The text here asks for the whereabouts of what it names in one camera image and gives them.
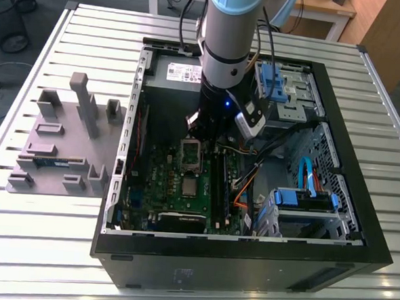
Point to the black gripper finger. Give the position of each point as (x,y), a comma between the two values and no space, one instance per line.
(192,120)

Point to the silver CPU green edge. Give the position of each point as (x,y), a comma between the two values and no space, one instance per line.
(189,186)

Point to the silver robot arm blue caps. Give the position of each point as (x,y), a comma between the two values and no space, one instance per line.
(227,39)

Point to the CPU socket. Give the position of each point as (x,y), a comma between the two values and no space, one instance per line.
(189,197)

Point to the grey power supply unit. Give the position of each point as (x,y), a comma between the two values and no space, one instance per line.
(169,104)

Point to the blue plastic drive latch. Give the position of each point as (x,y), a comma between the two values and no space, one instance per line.
(280,90)

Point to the black RAM slot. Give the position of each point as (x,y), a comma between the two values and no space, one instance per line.
(224,189)
(215,188)

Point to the metal optical drive cage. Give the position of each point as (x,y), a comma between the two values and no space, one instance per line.
(288,118)

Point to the green motherboard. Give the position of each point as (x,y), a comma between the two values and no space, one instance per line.
(160,188)

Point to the blue expansion slot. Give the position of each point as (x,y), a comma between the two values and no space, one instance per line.
(136,198)

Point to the black graphics card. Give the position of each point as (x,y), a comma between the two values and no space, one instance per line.
(181,223)

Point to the hard disk in blue carrier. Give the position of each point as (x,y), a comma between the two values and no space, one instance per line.
(287,198)

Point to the grey plastic parts rack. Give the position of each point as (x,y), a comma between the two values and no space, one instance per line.
(74,149)

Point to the RAM stick blue label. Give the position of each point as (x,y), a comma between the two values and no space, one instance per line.
(51,163)

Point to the metal disk bay cage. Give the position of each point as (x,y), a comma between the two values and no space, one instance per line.
(316,218)

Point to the wooden desk white legs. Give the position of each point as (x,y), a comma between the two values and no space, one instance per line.
(331,8)

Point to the black PC case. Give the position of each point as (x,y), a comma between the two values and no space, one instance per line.
(212,276)

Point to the wooden cabinet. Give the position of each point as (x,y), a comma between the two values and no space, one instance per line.
(393,39)

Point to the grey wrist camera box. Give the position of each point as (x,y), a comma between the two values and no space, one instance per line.
(200,44)

